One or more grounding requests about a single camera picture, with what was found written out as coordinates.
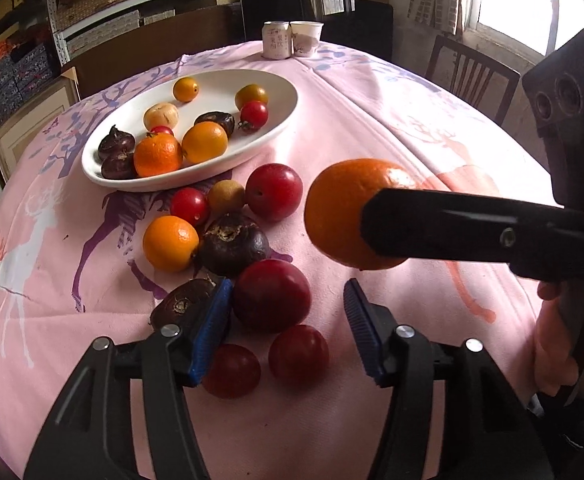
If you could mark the white metal shelf rack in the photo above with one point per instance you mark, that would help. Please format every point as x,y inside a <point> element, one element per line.
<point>57,45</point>

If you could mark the dark water chestnut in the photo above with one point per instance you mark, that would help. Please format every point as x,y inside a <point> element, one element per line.
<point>215,122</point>
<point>232,243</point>
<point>118,165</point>
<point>115,141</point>
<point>179,302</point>

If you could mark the red plum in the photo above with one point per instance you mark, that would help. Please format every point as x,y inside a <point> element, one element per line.
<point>274,192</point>
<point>271,295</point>

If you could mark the stack of tan woven boxes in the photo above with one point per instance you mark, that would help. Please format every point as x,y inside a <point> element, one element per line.
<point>106,2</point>

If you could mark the yellow tomato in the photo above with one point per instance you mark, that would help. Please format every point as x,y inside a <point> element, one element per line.
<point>251,96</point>

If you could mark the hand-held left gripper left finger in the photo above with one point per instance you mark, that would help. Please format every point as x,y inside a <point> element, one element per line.
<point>211,330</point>

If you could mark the pale drink can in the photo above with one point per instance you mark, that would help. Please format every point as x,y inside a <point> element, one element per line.
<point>276,40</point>

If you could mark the small orange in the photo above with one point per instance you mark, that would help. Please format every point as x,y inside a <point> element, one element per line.
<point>185,89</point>
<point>170,243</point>

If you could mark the small red tomato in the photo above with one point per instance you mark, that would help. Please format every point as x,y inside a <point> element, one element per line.
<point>160,131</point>

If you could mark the brown wooden board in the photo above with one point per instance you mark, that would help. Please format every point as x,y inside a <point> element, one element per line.
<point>146,55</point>

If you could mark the black panel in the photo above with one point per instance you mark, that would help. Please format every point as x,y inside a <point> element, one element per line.
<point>362,25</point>

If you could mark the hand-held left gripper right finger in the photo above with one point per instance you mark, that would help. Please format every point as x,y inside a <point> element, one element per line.
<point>364,332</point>

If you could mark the person's right hand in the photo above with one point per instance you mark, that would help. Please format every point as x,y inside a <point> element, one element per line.
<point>547,345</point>

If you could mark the dark wooden chair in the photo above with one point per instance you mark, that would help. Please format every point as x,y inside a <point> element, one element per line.
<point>477,52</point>

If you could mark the white oval plate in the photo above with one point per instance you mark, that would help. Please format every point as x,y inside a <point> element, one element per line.
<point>221,80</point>

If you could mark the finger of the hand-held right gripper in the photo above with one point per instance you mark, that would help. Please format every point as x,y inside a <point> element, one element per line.
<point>447,225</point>

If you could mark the light wooden picture frame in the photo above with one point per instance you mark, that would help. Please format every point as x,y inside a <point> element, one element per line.
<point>36,120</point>

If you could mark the small tan fruit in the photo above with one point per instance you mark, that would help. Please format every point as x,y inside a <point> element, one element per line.
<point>225,196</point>

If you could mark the pink deer print tablecloth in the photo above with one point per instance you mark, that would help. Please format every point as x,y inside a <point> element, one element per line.
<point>372,110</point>

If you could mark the white paper cup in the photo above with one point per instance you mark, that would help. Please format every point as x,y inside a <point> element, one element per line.
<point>306,37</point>

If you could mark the grey patterned boxes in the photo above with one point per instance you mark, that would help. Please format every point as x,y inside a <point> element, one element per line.
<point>101,32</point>

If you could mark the pale yellow fruit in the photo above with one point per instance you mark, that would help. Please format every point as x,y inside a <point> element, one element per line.
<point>160,116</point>

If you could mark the stack of blue floral boxes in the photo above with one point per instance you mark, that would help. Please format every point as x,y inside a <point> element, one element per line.
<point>16,80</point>

